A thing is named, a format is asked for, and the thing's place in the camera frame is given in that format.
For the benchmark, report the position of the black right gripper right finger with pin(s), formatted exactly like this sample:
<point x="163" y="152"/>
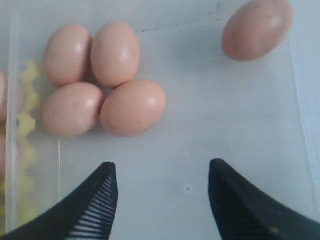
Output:
<point x="244" y="212"/>

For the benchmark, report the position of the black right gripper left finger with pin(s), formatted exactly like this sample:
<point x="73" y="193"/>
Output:
<point x="87" y="213"/>

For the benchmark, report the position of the brown egg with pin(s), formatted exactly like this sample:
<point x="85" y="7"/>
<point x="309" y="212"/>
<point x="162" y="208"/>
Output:
<point x="66" y="55"/>
<point x="115" y="54"/>
<point x="73" y="109"/>
<point x="256" y="29"/>
<point x="2" y="154"/>
<point x="133" y="108"/>

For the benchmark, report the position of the yellow plastic egg tray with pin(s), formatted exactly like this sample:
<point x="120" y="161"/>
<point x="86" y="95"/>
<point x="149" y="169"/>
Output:
<point x="17" y="186"/>

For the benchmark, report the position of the clear plastic container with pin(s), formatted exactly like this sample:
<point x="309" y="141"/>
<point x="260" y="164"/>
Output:
<point x="248" y="114"/>

